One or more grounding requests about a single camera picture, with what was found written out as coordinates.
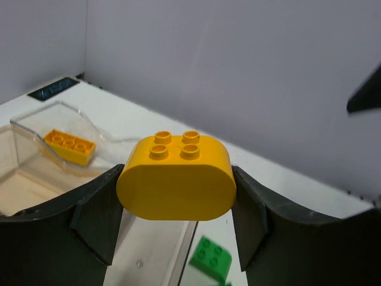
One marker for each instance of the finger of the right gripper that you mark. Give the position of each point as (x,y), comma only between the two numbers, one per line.
(367,96)

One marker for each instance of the amber container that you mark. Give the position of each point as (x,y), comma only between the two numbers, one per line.
(29,175)

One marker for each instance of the yellow rounded lego brick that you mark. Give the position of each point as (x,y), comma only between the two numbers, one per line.
(177,177)

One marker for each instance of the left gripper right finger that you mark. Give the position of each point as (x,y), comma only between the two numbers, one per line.
(283,243)

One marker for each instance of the yellow long lego brick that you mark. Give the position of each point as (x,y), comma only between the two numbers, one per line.
(71,148)

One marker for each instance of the clear container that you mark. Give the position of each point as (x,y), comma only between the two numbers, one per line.
(58,115)

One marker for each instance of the long clear tray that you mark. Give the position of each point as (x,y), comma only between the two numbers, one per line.
(150,252)

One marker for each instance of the green lego brick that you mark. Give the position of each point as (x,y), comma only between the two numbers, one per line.
(211,259)

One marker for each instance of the right corner label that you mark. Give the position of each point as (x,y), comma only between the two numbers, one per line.
(53,89)

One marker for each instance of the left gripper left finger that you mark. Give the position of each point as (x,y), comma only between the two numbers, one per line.
(68,240)

